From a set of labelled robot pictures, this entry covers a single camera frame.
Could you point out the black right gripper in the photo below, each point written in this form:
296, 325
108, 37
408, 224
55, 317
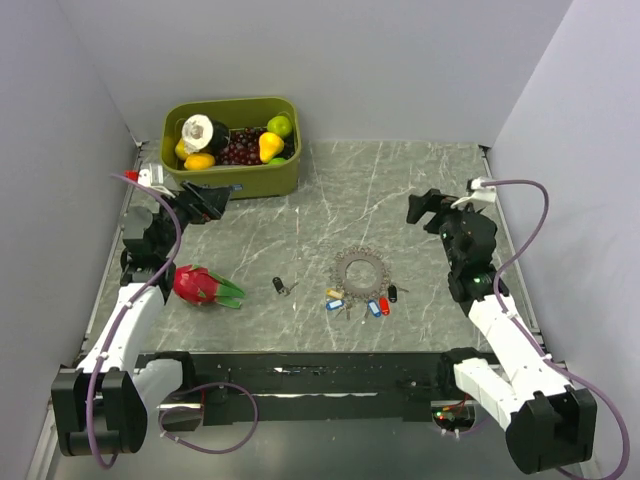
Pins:
432, 201

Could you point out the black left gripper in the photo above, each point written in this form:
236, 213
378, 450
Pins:
207, 204

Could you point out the black key tag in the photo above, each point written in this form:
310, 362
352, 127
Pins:
392, 293

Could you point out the red key tag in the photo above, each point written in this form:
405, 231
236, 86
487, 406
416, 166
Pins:
384, 306

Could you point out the blue key tag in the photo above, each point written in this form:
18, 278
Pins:
374, 308
334, 304

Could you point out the yellow key tag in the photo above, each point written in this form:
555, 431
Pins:
335, 294

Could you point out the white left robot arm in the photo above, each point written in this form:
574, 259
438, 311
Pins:
102, 406

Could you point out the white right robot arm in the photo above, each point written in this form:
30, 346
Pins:
548, 423

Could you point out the yellow lemon toy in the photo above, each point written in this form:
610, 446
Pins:
199, 162

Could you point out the dark red grape bunch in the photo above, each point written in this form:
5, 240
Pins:
243, 148

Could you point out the olive green plastic tub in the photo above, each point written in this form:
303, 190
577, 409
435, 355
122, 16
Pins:
279, 177

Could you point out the white black cylinder toy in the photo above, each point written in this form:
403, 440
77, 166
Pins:
201, 133

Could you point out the yellow pear toy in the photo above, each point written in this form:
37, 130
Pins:
270, 145

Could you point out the red dragon fruit toy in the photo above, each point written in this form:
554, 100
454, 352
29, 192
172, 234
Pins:
198, 285

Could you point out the green apple toy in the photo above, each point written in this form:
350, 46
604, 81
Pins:
280, 125

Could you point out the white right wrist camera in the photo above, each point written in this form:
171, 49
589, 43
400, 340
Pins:
477, 192

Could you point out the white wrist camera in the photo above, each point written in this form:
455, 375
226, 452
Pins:
150, 175
477, 192

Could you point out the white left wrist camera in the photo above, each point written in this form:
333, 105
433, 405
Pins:
150, 175

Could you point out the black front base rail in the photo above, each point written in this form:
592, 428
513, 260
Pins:
287, 386

